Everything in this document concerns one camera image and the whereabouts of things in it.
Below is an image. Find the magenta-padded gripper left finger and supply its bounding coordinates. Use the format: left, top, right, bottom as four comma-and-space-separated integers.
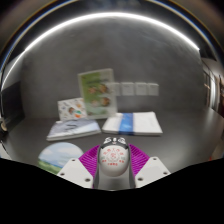
56, 144, 101, 191

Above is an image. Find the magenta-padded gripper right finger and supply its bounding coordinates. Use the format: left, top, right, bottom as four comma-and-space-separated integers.
128, 143, 172, 190

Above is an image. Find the white mouse with red print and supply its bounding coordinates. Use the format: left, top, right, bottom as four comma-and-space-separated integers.
96, 135, 131, 179

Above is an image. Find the round landscape print mouse pad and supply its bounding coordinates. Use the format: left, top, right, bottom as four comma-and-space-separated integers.
37, 142, 85, 175

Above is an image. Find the grey and white flat book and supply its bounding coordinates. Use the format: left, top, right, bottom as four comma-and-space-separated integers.
45, 118, 102, 142

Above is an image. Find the white book with blue band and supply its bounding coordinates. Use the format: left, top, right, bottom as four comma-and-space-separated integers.
101, 111, 164, 137

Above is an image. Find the white card with colourful prints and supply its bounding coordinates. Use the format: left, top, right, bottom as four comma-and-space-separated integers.
57, 97, 88, 122

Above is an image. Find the green picture book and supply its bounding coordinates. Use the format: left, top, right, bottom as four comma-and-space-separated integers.
77, 68, 119, 120

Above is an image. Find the curved white ceiling light strip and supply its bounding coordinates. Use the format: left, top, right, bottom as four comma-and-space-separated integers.
0, 12, 201, 92

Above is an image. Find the group of white wall papers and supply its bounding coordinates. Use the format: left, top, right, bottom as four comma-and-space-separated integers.
113, 81, 160, 97

